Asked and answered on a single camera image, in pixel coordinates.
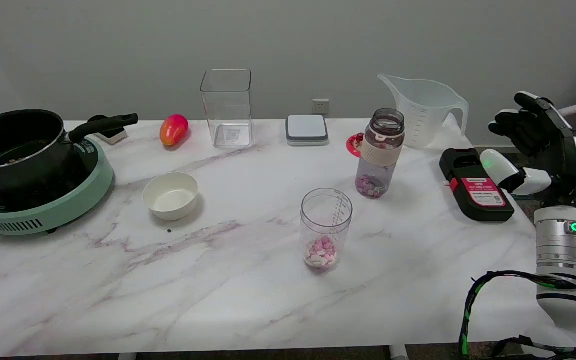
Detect pink white candy pile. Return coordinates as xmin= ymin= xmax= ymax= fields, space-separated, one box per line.
xmin=305 ymin=236 xmax=339 ymax=271
xmin=357 ymin=174 xmax=386 ymax=199

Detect green induction cooker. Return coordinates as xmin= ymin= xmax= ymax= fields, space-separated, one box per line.
xmin=0 ymin=136 xmax=115 ymax=236

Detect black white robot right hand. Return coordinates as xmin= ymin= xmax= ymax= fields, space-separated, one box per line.
xmin=480 ymin=91 xmax=576 ymax=207

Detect small white black box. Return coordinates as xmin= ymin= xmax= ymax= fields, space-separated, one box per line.
xmin=87 ymin=115 xmax=129 ymax=146

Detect clear measuring cup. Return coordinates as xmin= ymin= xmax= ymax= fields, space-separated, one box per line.
xmin=300 ymin=188 xmax=354 ymax=272

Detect clear square storage container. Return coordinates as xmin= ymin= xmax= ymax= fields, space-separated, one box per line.
xmin=200 ymin=69 xmax=255 ymax=149

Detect large translucent measuring jug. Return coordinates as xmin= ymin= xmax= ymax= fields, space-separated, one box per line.
xmin=377 ymin=74 xmax=470 ymax=150

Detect red orange mango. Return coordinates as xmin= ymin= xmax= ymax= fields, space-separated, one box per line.
xmin=159 ymin=114 xmax=190 ymax=147

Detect black saucepan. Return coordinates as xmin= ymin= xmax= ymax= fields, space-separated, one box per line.
xmin=0 ymin=109 xmax=139 ymax=193

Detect white bowl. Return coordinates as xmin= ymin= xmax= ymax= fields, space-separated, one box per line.
xmin=142 ymin=172 xmax=200 ymax=222

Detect grey white square scale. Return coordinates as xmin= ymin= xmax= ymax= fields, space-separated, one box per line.
xmin=285 ymin=114 xmax=330 ymax=147

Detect clear bottle with beige sleeve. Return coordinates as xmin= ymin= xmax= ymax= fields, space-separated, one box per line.
xmin=355 ymin=108 xmax=406 ymax=200

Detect red round coaster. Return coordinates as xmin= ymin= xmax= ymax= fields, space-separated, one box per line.
xmin=346 ymin=132 xmax=366 ymax=159

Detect black case with red label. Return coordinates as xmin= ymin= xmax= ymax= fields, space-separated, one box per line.
xmin=439 ymin=148 xmax=515 ymax=223

